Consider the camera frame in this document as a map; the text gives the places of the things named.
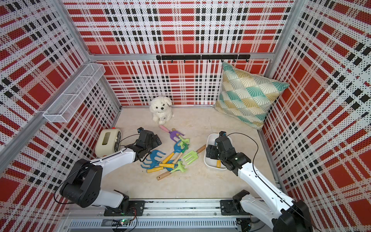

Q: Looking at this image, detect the white plastic storage box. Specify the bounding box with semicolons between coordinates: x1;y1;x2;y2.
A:
203;133;227;171

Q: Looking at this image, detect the light green fork wooden handle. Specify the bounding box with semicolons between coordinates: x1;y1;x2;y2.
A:
183;145;206;165

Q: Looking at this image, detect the dark green rake wooden handle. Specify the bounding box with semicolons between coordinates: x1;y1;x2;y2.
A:
181;145;188;153

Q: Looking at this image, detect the light green rake wooden handle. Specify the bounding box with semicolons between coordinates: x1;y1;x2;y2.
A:
157;161;187;181

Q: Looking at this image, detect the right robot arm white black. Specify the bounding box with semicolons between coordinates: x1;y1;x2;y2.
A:
205;131;313;232

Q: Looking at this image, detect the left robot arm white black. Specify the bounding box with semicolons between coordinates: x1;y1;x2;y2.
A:
60;128;162;214

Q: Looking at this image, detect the light green rake near purple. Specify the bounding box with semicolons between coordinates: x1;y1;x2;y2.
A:
178;135;190;149

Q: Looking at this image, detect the white plush dog toy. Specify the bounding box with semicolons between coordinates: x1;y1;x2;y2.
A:
149;96;174;125

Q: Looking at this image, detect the cream retro toaster toy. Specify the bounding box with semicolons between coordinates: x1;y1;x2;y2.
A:
95;128;121;158

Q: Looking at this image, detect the teal yellow patterned pillow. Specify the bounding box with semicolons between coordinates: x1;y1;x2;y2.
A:
214;62;289;130

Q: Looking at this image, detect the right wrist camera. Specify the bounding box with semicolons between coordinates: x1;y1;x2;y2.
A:
219;131;227;137

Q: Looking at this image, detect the purple rake pink handle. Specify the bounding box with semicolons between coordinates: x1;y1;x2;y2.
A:
159;125;184;142

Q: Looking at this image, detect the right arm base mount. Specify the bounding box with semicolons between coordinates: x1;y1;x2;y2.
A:
220;190;250;216

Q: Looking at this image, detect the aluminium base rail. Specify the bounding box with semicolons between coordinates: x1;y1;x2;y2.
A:
62;198;302;230

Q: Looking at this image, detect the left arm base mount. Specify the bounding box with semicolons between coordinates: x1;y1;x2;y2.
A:
104;194;146;217

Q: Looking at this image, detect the white wire mesh shelf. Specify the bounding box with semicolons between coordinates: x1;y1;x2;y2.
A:
43;63;105;123

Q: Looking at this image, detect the black wall hook rail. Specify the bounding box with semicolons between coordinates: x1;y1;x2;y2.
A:
156;54;251;62

